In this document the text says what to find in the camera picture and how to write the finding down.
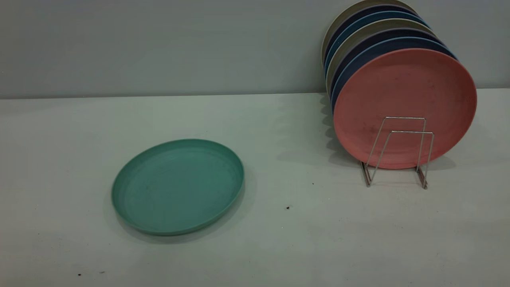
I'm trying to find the navy blue round plate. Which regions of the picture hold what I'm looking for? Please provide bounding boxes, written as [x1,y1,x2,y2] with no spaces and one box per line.
[331,37,458,114]

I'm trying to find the teal blue round plate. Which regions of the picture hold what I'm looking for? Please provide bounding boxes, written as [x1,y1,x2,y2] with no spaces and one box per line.
[324,11,431,76]

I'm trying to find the silver wire plate rack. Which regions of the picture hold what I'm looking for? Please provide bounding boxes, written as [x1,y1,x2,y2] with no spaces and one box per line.
[361,116,435,189]

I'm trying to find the beige round plate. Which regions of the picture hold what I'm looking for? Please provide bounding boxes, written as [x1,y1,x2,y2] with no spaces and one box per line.
[326,18,437,96]
[321,0,417,66]

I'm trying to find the dark purple round plate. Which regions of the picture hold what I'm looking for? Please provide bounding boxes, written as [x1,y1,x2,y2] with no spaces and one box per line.
[330,28,445,96]
[324,4,419,60]

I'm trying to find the pink round plate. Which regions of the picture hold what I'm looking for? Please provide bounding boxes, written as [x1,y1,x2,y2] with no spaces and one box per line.
[333,48,477,169]

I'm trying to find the green round plate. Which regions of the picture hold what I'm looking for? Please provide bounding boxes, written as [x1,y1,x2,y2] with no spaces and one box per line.
[111,138,245,236]

